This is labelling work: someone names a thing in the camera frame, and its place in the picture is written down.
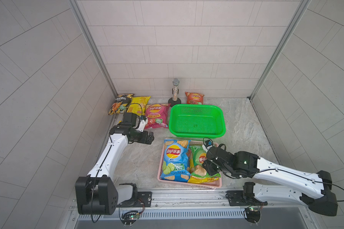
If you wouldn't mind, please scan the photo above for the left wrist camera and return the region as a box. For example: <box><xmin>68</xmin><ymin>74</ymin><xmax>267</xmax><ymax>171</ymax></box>
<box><xmin>136</xmin><ymin>116</ymin><xmax>148</xmax><ymax>132</ymax></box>

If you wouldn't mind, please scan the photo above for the green cucumber chips bag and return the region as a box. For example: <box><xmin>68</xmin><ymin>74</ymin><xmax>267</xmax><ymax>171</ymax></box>
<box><xmin>189</xmin><ymin>145</ymin><xmax>206</xmax><ymax>169</ymax></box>

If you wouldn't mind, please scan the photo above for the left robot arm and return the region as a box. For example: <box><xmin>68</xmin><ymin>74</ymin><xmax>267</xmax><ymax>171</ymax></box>
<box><xmin>75</xmin><ymin>113</ymin><xmax>154</xmax><ymax>215</ymax></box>

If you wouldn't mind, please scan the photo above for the microphone-like stand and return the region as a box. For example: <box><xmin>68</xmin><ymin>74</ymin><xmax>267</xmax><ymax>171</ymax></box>
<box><xmin>168</xmin><ymin>78</ymin><xmax>181</xmax><ymax>107</ymax></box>

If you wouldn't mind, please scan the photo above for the left circuit board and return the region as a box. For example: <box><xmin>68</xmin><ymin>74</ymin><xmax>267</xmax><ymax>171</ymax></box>
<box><xmin>120</xmin><ymin>210</ymin><xmax>141</xmax><ymax>227</ymax></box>

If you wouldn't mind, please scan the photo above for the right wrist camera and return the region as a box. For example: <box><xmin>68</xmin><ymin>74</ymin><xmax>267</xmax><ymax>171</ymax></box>
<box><xmin>202</xmin><ymin>137</ymin><xmax>215</xmax><ymax>153</ymax></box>

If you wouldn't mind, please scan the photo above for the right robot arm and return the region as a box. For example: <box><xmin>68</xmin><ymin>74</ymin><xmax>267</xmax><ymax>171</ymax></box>
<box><xmin>203</xmin><ymin>144</ymin><xmax>338</xmax><ymax>217</ymax></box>

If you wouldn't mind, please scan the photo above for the light blue chips bag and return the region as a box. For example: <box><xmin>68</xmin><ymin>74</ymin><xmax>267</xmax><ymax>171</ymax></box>
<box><xmin>160</xmin><ymin>139</ymin><xmax>191</xmax><ymax>183</ymax></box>

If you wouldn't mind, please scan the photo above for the circuit board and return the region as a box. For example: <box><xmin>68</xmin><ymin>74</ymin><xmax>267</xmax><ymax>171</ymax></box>
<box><xmin>244</xmin><ymin>207</ymin><xmax>261</xmax><ymax>224</ymax></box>
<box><xmin>120</xmin><ymin>210</ymin><xmax>141</xmax><ymax>227</ymax></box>

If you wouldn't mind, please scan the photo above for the aluminium front rail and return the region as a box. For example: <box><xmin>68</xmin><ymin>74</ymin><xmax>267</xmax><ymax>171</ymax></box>
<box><xmin>78</xmin><ymin>189</ymin><xmax>313</xmax><ymax>222</ymax></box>

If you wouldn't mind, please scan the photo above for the small red chips bag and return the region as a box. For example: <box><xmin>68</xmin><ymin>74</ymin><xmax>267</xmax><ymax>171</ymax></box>
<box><xmin>185</xmin><ymin>92</ymin><xmax>204</xmax><ymax>105</ymax></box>

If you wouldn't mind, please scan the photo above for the black chips bag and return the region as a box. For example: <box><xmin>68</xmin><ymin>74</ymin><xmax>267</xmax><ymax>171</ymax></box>
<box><xmin>109</xmin><ymin>94</ymin><xmax>134</xmax><ymax>115</ymax></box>

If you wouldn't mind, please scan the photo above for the magenta tomato chips bag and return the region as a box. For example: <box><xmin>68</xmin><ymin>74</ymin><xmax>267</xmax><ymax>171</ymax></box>
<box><xmin>145</xmin><ymin>104</ymin><xmax>170</xmax><ymax>129</ymax></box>

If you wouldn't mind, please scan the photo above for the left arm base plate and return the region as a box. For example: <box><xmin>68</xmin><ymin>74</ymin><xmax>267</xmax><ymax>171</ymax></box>
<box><xmin>117</xmin><ymin>191</ymin><xmax>153</xmax><ymax>208</ymax></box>

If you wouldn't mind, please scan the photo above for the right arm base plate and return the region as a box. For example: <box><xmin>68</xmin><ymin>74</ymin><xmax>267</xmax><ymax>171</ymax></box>
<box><xmin>226</xmin><ymin>190</ymin><xmax>268</xmax><ymax>207</ymax></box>

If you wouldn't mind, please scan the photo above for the right circuit board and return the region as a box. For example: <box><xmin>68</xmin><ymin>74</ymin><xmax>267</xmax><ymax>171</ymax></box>
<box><xmin>244</xmin><ymin>207</ymin><xmax>261</xmax><ymax>224</ymax></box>

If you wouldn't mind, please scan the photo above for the yellow chips bag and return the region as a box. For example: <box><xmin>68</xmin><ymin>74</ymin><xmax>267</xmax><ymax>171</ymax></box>
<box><xmin>127</xmin><ymin>96</ymin><xmax>151</xmax><ymax>115</ymax></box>
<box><xmin>188</xmin><ymin>165</ymin><xmax>221</xmax><ymax>184</ymax></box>

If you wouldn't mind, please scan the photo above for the green plastic basket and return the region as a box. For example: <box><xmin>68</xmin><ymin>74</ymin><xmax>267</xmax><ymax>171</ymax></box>
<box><xmin>169</xmin><ymin>104</ymin><xmax>226</xmax><ymax>138</ymax></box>

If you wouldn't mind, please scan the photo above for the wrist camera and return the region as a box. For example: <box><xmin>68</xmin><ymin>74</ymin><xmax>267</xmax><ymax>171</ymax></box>
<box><xmin>202</xmin><ymin>137</ymin><xmax>215</xmax><ymax>153</ymax></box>
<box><xmin>136</xmin><ymin>116</ymin><xmax>148</xmax><ymax>132</ymax></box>

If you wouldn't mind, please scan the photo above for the pink plastic basket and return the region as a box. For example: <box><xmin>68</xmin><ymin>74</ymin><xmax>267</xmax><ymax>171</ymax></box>
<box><xmin>158</xmin><ymin>140</ymin><xmax>222</xmax><ymax>189</ymax></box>

